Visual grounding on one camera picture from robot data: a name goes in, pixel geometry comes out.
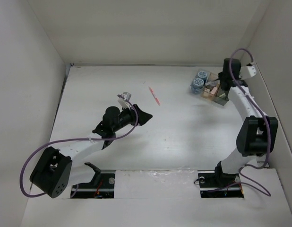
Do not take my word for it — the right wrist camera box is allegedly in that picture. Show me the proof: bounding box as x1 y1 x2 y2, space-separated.
240 64 257 80

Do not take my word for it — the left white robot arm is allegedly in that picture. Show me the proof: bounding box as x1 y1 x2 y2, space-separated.
30 104 153 198

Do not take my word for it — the blue tape roll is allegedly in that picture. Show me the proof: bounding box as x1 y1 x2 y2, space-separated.
191 78 205 89
197 70 209 81

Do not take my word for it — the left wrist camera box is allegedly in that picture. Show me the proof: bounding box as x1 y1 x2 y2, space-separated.
118 92 131 108

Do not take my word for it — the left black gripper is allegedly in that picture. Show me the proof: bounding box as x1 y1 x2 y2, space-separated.
112 104 151 132

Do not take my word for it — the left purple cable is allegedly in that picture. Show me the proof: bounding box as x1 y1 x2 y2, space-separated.
20 94 140 198

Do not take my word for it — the grey plastic container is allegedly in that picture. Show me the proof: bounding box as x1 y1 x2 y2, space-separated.
213 88 229 106

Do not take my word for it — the pink highlighter pen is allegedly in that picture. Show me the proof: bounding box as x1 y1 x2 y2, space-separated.
148 87 161 106

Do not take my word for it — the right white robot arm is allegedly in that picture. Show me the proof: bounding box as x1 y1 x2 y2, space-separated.
213 58 278 187

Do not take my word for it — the clear plastic container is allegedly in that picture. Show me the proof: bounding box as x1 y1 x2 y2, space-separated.
190 69 210 94

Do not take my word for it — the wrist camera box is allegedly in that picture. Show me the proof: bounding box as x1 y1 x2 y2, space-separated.
118 92 131 108
240 64 257 80

